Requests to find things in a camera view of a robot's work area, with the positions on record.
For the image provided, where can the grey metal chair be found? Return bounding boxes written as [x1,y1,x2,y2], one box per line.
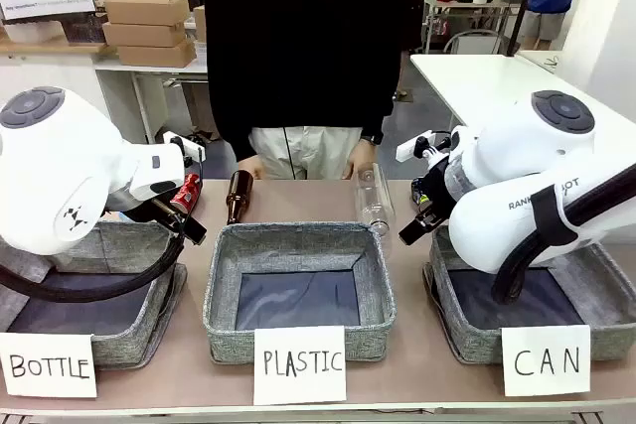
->
[442,28,504,56]

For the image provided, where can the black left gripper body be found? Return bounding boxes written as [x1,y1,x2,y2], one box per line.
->
[121,195,194,235]

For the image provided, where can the white paper label BOTTLE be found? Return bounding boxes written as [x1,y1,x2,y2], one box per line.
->
[0,331,98,400]

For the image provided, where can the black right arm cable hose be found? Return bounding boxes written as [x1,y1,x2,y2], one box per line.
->
[490,160,636,307]

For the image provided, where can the white paper label CAN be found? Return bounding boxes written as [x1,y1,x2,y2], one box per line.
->
[500,324,592,398]

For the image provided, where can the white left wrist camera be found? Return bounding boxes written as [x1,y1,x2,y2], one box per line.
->
[162,130,207,160]

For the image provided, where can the grey fabric basket bottle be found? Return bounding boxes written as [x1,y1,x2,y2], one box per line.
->
[0,218,189,371]

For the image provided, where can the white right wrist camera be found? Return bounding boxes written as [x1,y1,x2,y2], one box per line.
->
[395,130,451,163]

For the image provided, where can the brown glass bottle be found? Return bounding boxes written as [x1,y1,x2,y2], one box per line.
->
[225,170,255,226]

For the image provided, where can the red drink can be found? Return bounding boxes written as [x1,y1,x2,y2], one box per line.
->
[169,172,203,217]

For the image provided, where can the black strap on arm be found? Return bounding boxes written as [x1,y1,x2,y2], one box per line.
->
[527,185,578,248]

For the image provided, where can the clear plastic bottle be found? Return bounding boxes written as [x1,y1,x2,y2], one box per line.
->
[354,162,398,237]

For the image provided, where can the person's left hand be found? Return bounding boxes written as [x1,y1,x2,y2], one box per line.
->
[347,139,379,181]

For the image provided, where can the person's right hand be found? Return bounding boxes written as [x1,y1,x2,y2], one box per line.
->
[237,154,263,182]

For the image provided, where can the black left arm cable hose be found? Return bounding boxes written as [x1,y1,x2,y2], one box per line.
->
[0,228,186,305]

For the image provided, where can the white workbench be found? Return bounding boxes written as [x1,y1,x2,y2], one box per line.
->
[92,60,209,145]

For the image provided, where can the grey fabric basket plastic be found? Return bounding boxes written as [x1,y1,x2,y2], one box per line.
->
[202,221,398,365]

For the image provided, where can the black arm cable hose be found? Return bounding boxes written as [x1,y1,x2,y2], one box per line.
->
[490,160,636,307]
[0,228,186,305]

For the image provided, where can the white paper label PLASTIC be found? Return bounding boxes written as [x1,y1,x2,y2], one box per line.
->
[252,325,348,407]

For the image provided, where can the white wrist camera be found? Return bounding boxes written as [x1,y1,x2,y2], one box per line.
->
[395,130,451,163]
[162,130,207,160]

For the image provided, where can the person in black jacket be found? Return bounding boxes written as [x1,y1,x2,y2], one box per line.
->
[203,0,404,182]

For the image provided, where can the flat cardboard box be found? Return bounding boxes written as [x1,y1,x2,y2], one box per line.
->
[101,20,189,49]
[115,40,198,70]

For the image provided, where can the grey fabric basket can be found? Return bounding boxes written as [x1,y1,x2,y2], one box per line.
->
[422,223,636,365]

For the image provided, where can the white side table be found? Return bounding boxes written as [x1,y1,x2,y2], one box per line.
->
[408,53,636,135]

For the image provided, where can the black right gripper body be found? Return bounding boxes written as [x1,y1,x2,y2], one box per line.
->
[418,164,459,220]

